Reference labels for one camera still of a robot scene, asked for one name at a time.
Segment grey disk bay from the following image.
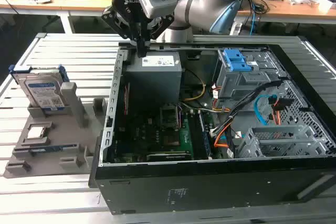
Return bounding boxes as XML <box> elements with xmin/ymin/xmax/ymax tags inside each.
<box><xmin>237</xmin><ymin>125</ymin><xmax>336</xmax><ymax>158</ymax></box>

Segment blue RAM stick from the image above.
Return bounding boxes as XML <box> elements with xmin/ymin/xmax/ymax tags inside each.
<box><xmin>28</xmin><ymin>145</ymin><xmax>78</xmax><ymax>154</ymax></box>
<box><xmin>198</xmin><ymin>112</ymin><xmax>213</xmax><ymax>159</ymax></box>

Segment black graphics card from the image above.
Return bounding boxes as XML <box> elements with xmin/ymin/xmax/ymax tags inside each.
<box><xmin>145</xmin><ymin>151</ymin><xmax>193</xmax><ymax>162</ymax></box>

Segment black cable bundle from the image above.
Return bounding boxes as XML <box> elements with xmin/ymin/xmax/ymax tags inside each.
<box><xmin>212</xmin><ymin>80</ymin><xmax>284</xmax><ymax>138</ymax></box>

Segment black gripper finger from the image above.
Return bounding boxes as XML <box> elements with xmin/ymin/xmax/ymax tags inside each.
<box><xmin>143</xmin><ymin>15</ymin><xmax>175</xmax><ymax>58</ymax></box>
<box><xmin>101</xmin><ymin>8</ymin><xmax>144</xmax><ymax>58</ymax></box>

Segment black RAM slot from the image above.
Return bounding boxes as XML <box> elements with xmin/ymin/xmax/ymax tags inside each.
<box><xmin>188</xmin><ymin>112</ymin><xmax>203</xmax><ymax>161</ymax></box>

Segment blue drive carrier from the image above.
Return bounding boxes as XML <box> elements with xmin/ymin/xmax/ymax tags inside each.
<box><xmin>222</xmin><ymin>47</ymin><xmax>250</xmax><ymax>72</ymax></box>

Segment grey power supply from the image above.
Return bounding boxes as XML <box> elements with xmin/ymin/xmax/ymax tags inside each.
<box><xmin>122</xmin><ymin>51</ymin><xmax>184</xmax><ymax>110</ymax></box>

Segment hard disk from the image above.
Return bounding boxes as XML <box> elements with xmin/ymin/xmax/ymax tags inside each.
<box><xmin>8</xmin><ymin>63</ymin><xmax>70</xmax><ymax>112</ymax></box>

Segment silver CPU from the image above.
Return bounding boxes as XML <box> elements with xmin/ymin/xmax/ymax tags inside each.
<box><xmin>27</xmin><ymin>126</ymin><xmax>47</xmax><ymax>140</ymax></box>

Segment grey parts rack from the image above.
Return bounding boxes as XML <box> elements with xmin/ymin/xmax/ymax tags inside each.
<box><xmin>4</xmin><ymin>82</ymin><xmax>109</xmax><ymax>179</ymax></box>

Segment green motherboard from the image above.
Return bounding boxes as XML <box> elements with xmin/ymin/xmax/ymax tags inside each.
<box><xmin>114</xmin><ymin>102</ymin><xmax>220</xmax><ymax>163</ymax></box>

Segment metal socket cover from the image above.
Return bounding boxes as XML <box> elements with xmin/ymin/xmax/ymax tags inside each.
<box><xmin>159</xmin><ymin>104</ymin><xmax>182</xmax><ymax>131</ymax></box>

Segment CPU socket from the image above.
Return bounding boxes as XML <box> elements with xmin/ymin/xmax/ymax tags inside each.
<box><xmin>162</xmin><ymin>132</ymin><xmax>182</xmax><ymax>148</ymax></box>

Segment wires with white connectors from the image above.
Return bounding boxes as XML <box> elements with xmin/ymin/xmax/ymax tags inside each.
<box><xmin>211</xmin><ymin>83</ymin><xmax>221</xmax><ymax>107</ymax></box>

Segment blue hanging cable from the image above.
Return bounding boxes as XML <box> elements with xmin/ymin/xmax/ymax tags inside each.
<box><xmin>249</xmin><ymin>0</ymin><xmax>258</xmax><ymax>36</ymax></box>

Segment orange black power wire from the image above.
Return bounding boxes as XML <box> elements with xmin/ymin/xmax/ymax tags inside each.
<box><xmin>270</xmin><ymin>97</ymin><xmax>294</xmax><ymax>126</ymax></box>

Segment black PC case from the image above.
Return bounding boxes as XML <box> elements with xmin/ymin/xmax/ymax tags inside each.
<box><xmin>88</xmin><ymin>35</ymin><xmax>336</xmax><ymax>216</ymax></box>

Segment yellow wire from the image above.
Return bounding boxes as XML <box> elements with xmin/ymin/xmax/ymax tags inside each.
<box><xmin>183</xmin><ymin>69</ymin><xmax>207</xmax><ymax>102</ymax></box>

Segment grey drive cage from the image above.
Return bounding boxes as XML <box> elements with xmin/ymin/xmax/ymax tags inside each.
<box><xmin>213</xmin><ymin>48</ymin><xmax>288</xmax><ymax>102</ymax></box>

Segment grey wire bundle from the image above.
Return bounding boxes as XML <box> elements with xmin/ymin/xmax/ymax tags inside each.
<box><xmin>180</xmin><ymin>100</ymin><xmax>232</xmax><ymax>114</ymax></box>

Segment blue wire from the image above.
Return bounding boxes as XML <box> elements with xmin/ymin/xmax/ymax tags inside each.
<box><xmin>255</xmin><ymin>93</ymin><xmax>278</xmax><ymax>125</ymax></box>

